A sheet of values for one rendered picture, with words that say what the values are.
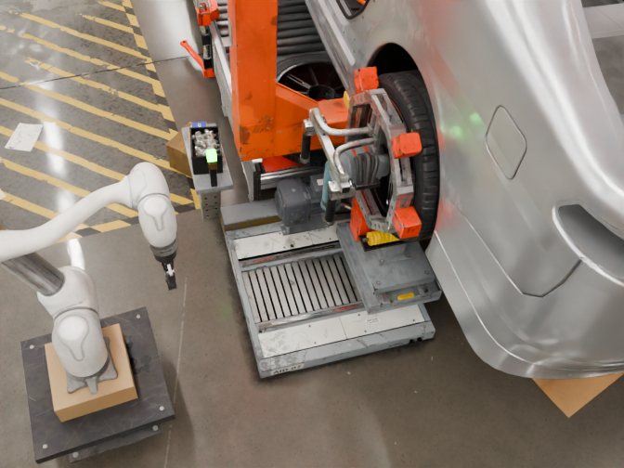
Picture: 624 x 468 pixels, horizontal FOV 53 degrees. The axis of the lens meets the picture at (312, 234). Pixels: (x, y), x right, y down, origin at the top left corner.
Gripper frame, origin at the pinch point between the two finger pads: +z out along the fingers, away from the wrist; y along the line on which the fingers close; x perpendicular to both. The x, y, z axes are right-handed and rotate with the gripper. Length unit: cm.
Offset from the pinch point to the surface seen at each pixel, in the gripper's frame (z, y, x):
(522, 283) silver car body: -44, 62, 86
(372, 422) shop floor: 76, 47, 67
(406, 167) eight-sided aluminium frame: -26, -1, 87
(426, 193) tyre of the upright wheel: -21, 8, 91
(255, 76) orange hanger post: -23, -69, 54
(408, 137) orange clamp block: -39, -3, 86
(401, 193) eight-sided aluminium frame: -20, 5, 83
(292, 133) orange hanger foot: 11, -67, 71
